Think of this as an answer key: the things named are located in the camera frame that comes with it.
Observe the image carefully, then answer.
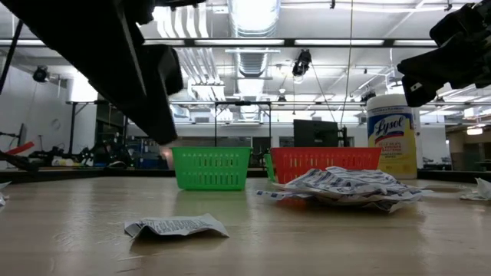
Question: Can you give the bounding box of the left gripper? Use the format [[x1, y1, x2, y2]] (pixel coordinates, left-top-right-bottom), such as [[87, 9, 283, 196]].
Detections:
[[0, 0, 184, 146]]

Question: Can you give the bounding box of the long black arm cable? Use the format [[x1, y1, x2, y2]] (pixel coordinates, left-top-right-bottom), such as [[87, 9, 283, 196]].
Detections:
[[0, 19, 25, 95]]

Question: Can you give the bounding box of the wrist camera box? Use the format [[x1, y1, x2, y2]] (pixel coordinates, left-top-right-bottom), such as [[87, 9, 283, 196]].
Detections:
[[153, 0, 208, 8], [428, 2, 491, 48]]

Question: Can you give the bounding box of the black background rig frame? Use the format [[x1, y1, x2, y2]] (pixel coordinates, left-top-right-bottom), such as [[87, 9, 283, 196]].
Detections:
[[213, 100, 273, 149]]

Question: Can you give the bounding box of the black computer monitor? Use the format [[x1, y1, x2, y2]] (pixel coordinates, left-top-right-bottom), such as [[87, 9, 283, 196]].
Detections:
[[293, 119, 341, 149]]

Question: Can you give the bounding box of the white packet at right edge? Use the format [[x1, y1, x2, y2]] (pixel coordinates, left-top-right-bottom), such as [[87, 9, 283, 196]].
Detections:
[[474, 176, 491, 201]]

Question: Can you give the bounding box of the red plastic mesh basket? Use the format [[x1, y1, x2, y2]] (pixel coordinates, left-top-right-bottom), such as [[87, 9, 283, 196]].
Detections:
[[269, 146, 383, 185]]

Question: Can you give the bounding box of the black red background device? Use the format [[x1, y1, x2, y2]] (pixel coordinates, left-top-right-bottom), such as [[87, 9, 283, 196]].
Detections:
[[0, 123, 36, 173]]

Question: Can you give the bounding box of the black overhead camera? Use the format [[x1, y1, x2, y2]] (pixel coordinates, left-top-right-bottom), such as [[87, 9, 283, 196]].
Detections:
[[291, 48, 313, 77]]

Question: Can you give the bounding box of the Lysol wipes canister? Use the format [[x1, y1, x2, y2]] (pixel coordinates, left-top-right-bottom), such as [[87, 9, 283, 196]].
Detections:
[[366, 94, 420, 180]]

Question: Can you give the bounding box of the black overhead light bar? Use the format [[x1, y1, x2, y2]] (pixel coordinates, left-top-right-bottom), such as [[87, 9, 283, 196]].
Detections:
[[0, 37, 438, 49]]

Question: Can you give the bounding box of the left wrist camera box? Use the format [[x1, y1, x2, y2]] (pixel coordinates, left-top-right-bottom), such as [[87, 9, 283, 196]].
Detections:
[[153, 0, 208, 8]]

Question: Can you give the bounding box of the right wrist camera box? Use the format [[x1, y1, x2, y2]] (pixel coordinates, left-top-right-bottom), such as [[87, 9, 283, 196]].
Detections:
[[428, 2, 491, 48]]

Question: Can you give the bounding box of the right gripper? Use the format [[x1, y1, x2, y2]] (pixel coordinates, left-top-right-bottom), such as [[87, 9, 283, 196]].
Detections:
[[397, 28, 491, 108]]

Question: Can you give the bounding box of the green plastic mesh basket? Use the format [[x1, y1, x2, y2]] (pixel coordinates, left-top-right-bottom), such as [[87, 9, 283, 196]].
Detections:
[[171, 146, 253, 192], [263, 153, 276, 182]]

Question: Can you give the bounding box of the round silver air duct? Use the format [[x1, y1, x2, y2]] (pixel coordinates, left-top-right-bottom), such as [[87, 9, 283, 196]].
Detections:
[[226, 0, 282, 79]]

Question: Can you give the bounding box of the dark equipment rack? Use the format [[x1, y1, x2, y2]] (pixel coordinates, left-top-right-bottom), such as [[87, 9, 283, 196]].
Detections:
[[94, 103, 130, 166]]

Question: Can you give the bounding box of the thin hanging cable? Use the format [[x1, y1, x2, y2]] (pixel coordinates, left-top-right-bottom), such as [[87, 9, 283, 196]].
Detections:
[[338, 0, 354, 130]]

